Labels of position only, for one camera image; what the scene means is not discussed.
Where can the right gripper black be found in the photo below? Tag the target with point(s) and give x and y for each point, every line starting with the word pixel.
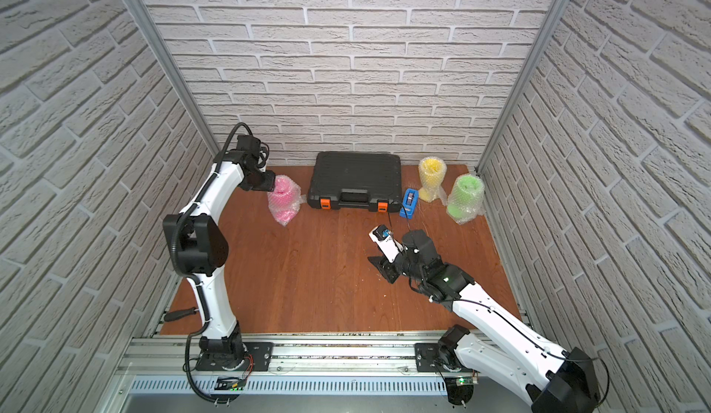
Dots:
pixel 384 268

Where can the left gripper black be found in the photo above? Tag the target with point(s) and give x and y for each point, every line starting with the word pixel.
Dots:
pixel 263 180

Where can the pink plastic wine glass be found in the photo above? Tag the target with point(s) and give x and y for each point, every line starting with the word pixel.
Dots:
pixel 284 199

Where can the bubble wrap stack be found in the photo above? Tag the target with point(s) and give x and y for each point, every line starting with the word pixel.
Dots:
pixel 284 201

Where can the green plastic wine glass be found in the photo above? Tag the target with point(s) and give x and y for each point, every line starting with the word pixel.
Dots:
pixel 464 193

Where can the bubble wrap sheet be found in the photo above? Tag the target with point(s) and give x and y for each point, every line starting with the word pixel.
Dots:
pixel 466 199
pixel 434 179

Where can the yellow plastic wine glass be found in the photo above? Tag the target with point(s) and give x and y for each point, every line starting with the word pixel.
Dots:
pixel 432 179

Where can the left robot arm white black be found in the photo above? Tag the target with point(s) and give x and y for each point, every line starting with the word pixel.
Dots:
pixel 198 249

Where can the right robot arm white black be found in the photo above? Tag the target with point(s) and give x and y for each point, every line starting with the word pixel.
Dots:
pixel 544 375

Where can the blue tape dispenser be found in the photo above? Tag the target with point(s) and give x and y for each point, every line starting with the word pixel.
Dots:
pixel 409 203

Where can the black plastic tool case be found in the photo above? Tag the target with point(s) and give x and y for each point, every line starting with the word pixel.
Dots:
pixel 352 180

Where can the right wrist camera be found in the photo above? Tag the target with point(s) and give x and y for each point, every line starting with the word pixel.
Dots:
pixel 383 237

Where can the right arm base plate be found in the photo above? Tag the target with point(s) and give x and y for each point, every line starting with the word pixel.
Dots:
pixel 432 357

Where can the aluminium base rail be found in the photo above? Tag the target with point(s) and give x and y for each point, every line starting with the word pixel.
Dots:
pixel 329 364

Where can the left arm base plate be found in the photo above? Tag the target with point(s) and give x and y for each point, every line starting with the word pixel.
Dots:
pixel 251 355

